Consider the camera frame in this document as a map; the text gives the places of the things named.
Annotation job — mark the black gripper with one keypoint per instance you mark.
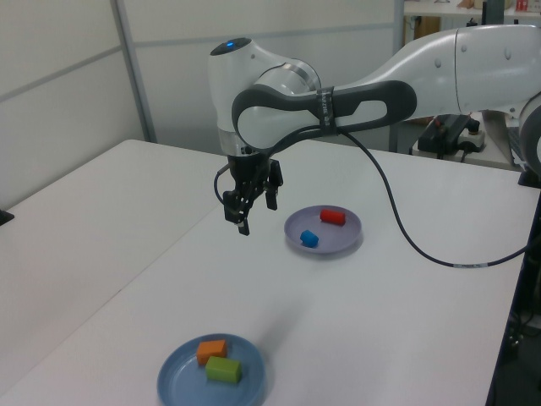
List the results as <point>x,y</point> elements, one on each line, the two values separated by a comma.
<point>249,169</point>

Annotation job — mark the blue block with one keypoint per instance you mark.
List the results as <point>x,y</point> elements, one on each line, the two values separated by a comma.
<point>309,239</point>

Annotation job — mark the red cylinder block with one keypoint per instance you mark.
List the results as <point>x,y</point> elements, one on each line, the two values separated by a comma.
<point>333,216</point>

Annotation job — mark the orange block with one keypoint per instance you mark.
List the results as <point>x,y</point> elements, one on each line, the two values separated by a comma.
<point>211,350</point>

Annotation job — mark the green block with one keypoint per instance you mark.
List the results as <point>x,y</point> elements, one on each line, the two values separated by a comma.
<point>223,369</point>

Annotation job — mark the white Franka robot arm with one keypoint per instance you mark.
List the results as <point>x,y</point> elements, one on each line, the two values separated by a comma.
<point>422,63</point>

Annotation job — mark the purple plate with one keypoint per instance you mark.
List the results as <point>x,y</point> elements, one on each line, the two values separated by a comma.
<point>334,241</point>

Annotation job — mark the black control box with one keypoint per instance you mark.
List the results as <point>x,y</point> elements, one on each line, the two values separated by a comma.
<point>439,135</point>

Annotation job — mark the blue plate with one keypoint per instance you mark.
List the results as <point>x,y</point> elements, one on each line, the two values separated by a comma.
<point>190,385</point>

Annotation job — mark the wooden cabinet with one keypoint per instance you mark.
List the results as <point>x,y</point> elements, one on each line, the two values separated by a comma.
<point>424,27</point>

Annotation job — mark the black table clamp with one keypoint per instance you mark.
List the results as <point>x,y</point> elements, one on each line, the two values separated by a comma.
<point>6,217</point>

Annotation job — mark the black monitor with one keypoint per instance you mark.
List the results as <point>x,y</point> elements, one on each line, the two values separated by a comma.
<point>492,10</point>

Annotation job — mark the small red box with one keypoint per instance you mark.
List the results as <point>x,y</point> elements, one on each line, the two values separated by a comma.
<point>522,5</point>

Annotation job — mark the grey partition post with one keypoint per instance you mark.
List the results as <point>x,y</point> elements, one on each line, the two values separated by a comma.
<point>398,25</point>

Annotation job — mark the black table side frame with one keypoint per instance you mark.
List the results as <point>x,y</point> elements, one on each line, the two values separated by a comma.
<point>515,338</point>

